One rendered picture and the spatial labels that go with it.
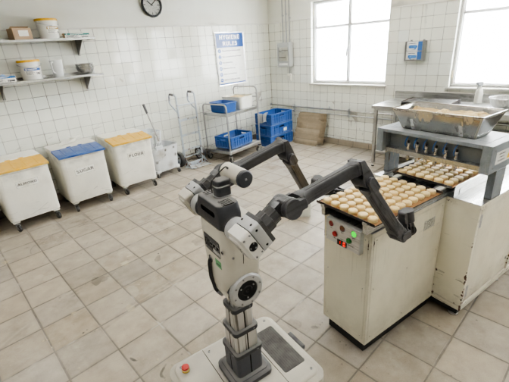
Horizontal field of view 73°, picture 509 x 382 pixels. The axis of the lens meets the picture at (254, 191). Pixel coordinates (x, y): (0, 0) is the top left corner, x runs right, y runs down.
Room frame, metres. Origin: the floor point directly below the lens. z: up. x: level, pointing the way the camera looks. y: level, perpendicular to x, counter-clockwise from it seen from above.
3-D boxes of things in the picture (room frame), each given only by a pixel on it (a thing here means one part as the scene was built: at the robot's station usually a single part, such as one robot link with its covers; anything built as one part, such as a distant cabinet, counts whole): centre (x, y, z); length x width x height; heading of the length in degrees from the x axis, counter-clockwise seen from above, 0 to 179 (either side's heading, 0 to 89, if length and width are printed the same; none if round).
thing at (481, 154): (2.10, -1.20, 1.01); 0.72 x 0.33 x 0.34; 33
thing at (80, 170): (4.25, 2.21, 0.38); 0.64 x 0.54 x 0.77; 42
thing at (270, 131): (6.44, -0.46, 0.30); 0.60 x 0.40 x 0.20; 132
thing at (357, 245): (1.63, -0.47, 0.77); 0.24 x 0.04 x 0.14; 33
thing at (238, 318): (1.26, 0.11, 0.49); 0.11 x 0.11 x 0.40; 32
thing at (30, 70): (4.28, 2.47, 1.67); 0.25 x 0.24 x 0.21; 132
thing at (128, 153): (4.69, 1.73, 0.38); 0.64 x 0.54 x 0.77; 40
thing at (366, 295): (1.83, -0.78, 0.45); 0.70 x 0.34 x 0.90; 123
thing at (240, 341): (1.26, 0.11, 0.36); 0.13 x 0.13 x 0.40; 32
